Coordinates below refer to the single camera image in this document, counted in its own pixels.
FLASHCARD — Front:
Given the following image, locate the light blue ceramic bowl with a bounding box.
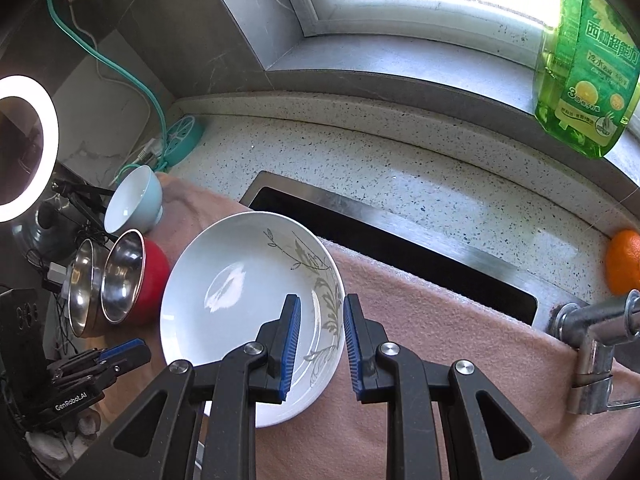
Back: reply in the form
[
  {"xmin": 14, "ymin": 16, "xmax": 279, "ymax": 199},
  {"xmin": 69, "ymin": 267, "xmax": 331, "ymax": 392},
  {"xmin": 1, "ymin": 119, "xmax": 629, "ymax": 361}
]
[{"xmin": 103, "ymin": 165, "xmax": 164, "ymax": 235}]

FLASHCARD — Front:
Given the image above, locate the teal cable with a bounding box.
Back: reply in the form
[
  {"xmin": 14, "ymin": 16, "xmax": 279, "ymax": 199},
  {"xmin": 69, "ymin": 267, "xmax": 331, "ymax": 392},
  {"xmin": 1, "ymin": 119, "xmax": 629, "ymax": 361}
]
[{"xmin": 46, "ymin": 0, "xmax": 168, "ymax": 171}]

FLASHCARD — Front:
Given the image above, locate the chrome faucet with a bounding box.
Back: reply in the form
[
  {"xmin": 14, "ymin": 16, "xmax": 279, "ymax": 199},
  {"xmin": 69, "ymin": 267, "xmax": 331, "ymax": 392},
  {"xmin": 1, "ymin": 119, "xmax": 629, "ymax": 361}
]
[{"xmin": 547, "ymin": 291, "xmax": 640, "ymax": 415}]

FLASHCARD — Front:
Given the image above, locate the teal round power strip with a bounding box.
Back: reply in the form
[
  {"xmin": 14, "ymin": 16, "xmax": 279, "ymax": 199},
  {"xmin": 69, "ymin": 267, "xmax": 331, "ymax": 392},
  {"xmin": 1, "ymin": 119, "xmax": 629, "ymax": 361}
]
[{"xmin": 162, "ymin": 115, "xmax": 206, "ymax": 171}]

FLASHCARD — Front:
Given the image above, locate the black tripod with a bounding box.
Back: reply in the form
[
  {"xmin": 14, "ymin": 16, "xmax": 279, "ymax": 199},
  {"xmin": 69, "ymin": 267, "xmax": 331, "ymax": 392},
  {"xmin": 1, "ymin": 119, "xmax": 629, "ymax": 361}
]
[{"xmin": 50, "ymin": 180, "xmax": 116, "ymax": 226}]

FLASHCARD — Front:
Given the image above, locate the green dish soap bottle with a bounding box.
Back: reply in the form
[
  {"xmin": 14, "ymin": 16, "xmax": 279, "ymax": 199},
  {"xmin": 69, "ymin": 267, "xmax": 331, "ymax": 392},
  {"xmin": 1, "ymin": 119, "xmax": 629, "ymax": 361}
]
[{"xmin": 534, "ymin": 0, "xmax": 640, "ymax": 161}]

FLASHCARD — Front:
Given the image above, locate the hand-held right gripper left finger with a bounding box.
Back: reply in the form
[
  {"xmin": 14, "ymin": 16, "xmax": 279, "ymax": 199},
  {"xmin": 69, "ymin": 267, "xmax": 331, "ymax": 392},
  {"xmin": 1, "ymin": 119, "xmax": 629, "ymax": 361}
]
[{"xmin": 60, "ymin": 294, "xmax": 303, "ymax": 480}]

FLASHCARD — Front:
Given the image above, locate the pink towel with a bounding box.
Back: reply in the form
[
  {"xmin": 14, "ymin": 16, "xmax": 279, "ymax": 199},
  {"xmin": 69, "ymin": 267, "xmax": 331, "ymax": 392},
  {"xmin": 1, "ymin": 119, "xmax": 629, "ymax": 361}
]
[{"xmin": 145, "ymin": 172, "xmax": 640, "ymax": 480}]

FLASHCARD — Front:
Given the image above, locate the person's left hand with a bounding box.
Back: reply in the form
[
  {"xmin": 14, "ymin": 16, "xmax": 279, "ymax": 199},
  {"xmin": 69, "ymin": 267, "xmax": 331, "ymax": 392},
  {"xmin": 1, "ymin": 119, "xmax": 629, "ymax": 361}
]
[{"xmin": 25, "ymin": 412, "xmax": 103, "ymax": 477}]

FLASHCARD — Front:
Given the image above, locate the white cable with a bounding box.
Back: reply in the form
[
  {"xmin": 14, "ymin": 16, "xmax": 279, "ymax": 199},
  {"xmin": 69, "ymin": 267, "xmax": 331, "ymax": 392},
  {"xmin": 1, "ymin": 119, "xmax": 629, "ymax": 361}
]
[{"xmin": 65, "ymin": 0, "xmax": 162, "ymax": 163}]

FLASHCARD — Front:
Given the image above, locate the orange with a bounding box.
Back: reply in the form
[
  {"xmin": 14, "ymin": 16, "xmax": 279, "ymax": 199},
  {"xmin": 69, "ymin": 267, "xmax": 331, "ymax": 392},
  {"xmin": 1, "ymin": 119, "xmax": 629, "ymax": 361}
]
[{"xmin": 605, "ymin": 230, "xmax": 640, "ymax": 297}]

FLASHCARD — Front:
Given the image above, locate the ring light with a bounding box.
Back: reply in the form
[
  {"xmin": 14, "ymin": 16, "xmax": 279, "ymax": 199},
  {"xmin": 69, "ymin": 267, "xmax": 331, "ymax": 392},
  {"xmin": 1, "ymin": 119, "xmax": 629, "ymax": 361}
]
[{"xmin": 0, "ymin": 75, "xmax": 60, "ymax": 223}]

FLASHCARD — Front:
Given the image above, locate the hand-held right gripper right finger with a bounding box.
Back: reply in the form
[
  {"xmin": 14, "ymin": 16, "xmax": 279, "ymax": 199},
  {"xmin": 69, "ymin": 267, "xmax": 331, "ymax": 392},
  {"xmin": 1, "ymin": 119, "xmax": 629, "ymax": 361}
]
[{"xmin": 342, "ymin": 293, "xmax": 581, "ymax": 480}]

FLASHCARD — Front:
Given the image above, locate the red steel bowl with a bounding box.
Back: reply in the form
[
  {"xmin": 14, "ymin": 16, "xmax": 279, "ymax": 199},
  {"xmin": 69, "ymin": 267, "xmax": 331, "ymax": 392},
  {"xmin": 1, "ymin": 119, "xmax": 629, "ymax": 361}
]
[{"xmin": 100, "ymin": 229, "xmax": 171, "ymax": 326}]

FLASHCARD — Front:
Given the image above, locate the plain steel bowl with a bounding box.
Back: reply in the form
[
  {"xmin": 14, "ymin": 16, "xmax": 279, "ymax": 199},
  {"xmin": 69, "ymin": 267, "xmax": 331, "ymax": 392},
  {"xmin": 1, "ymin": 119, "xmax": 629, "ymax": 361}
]
[{"xmin": 67, "ymin": 237, "xmax": 108, "ymax": 338}]

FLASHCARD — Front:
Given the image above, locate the white leaf-pattern plate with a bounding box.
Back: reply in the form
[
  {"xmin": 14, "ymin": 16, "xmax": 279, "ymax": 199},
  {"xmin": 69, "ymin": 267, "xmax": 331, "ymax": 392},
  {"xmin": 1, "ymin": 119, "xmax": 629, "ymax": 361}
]
[{"xmin": 160, "ymin": 211, "xmax": 346, "ymax": 428}]

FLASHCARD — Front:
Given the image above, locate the steel sink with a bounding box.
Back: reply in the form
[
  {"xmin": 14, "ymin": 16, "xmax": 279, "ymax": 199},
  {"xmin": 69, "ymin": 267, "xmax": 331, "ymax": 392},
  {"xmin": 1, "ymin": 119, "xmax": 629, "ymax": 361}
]
[{"xmin": 239, "ymin": 170, "xmax": 588, "ymax": 328}]

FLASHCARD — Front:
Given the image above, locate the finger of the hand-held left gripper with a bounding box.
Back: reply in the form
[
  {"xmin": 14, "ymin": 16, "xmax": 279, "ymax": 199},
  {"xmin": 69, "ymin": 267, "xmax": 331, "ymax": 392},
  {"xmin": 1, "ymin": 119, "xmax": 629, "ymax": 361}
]
[{"xmin": 97, "ymin": 338, "xmax": 152, "ymax": 377}]

